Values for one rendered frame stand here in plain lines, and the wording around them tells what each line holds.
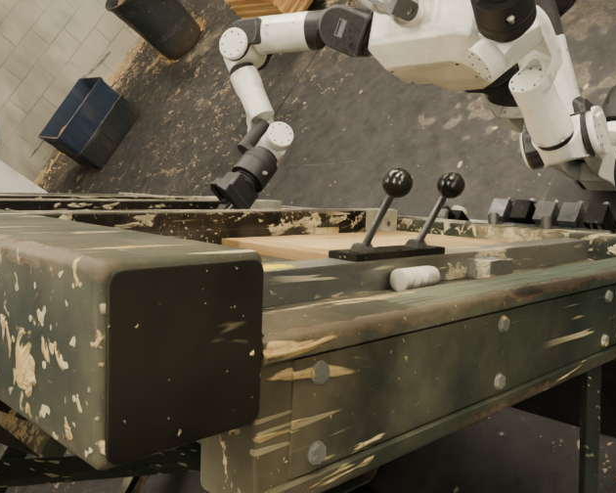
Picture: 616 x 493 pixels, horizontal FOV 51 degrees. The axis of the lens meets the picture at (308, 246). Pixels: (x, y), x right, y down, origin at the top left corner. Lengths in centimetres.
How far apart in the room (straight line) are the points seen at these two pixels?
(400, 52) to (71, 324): 117
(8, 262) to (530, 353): 46
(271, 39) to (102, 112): 387
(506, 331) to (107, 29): 612
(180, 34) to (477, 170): 332
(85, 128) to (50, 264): 501
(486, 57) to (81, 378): 87
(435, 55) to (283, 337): 106
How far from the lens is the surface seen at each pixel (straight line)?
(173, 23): 557
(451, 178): 89
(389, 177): 79
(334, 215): 148
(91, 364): 31
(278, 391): 39
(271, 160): 154
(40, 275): 36
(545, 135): 119
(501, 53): 108
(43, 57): 633
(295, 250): 111
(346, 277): 79
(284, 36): 160
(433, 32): 136
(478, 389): 58
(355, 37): 151
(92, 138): 535
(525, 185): 277
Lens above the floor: 207
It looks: 40 degrees down
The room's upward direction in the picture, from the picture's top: 48 degrees counter-clockwise
